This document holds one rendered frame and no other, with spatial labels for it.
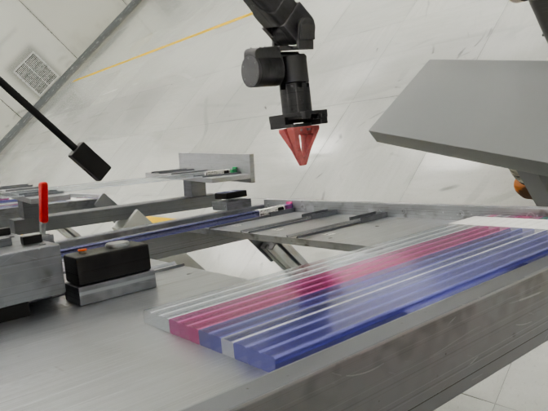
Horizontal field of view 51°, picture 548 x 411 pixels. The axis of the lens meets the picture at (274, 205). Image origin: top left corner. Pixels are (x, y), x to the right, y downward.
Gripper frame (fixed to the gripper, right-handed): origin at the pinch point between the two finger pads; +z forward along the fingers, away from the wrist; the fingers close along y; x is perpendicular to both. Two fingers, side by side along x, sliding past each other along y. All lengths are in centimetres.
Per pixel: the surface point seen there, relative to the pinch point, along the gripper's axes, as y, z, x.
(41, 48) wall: -749, -161, 208
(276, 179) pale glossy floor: -127, 15, 96
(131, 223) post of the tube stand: -36.7, 10.1, -19.7
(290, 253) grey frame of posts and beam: -10.3, 19.6, 2.9
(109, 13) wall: -750, -213, 317
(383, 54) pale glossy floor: -109, -39, 158
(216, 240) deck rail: -8.1, 12.8, -16.5
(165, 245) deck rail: -8.0, 11.3, -27.1
